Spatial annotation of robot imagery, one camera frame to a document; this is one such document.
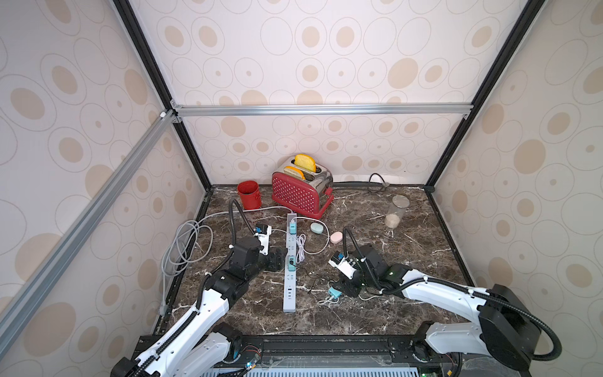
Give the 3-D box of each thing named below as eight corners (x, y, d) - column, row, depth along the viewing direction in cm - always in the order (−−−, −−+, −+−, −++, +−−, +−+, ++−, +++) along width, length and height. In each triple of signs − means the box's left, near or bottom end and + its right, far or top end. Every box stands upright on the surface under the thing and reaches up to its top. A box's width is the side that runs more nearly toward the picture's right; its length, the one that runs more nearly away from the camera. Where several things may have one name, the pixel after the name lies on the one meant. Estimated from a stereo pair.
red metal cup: (240, 211, 112) (235, 195, 103) (244, 195, 119) (239, 179, 110) (260, 211, 112) (256, 195, 103) (263, 195, 119) (259, 179, 110)
